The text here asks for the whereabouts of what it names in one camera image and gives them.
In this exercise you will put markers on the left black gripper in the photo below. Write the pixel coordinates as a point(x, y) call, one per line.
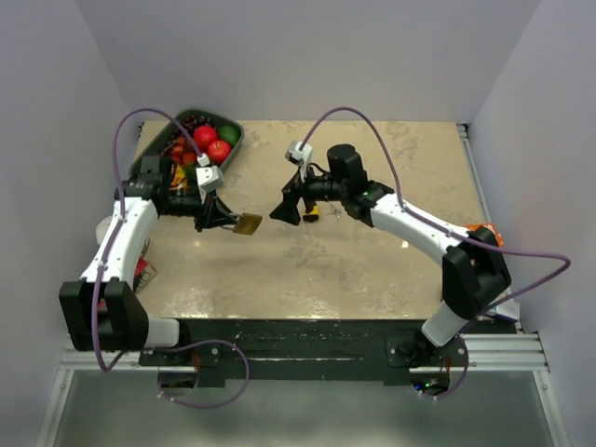
point(213, 213)

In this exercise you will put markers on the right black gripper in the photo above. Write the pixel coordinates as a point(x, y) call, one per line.
point(288, 210)

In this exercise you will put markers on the yellow padlock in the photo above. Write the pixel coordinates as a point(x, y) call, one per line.
point(311, 214)

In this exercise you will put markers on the brass padlock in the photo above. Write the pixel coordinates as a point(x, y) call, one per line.
point(245, 224)

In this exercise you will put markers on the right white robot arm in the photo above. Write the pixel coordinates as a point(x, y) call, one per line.
point(474, 272)

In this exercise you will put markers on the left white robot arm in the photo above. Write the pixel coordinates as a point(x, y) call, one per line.
point(101, 309)

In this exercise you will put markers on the red apple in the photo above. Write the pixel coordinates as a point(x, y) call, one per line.
point(218, 151)

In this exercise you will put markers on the strawberries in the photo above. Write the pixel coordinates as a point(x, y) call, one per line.
point(182, 152)

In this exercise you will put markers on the red pomegranate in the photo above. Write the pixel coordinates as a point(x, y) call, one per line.
point(204, 136)

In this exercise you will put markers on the green lime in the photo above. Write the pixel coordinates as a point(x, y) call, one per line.
point(229, 134)

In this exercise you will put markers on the red box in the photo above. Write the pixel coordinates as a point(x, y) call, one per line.
point(144, 274)

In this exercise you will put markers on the dark green fruit tray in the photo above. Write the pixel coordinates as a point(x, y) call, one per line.
point(161, 143)

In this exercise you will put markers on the dark cherries bunch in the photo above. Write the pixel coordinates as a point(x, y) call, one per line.
point(193, 122)

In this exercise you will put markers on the white tissue roll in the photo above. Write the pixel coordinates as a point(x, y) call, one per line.
point(103, 229)

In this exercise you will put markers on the orange razor package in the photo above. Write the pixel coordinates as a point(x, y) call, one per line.
point(486, 233)

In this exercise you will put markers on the blue white box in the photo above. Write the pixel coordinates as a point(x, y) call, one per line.
point(508, 311)

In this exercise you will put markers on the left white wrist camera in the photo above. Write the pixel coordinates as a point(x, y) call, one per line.
point(209, 177)

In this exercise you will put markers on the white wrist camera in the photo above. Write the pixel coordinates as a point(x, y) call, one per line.
point(300, 154)
point(209, 177)

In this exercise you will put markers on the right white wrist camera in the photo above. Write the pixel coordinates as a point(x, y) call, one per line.
point(300, 154)

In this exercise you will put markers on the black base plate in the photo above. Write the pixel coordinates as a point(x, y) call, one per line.
point(349, 350)

